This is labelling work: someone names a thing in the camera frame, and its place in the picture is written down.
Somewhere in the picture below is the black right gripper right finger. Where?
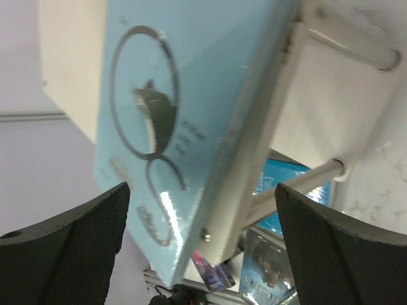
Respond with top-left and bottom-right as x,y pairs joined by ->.
274,182 -> 407,305

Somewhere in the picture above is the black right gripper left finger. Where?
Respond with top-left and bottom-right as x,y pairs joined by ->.
1,182 -> 130,304

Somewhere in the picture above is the purple galaxy cover book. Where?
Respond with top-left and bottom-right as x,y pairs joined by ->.
191,250 -> 235,292

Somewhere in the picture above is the light blue cat book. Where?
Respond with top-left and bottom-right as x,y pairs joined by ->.
94,1 -> 298,287

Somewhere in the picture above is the dark blue Wuthering Heights book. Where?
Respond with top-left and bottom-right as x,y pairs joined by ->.
238,227 -> 298,305

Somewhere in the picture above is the bright blue book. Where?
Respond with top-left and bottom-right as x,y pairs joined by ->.
247,159 -> 343,238

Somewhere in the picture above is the white two-tier shelf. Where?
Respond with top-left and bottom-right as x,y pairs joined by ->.
39,1 -> 406,263

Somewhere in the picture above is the left aluminium frame post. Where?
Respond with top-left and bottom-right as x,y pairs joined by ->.
0,111 -> 69,123

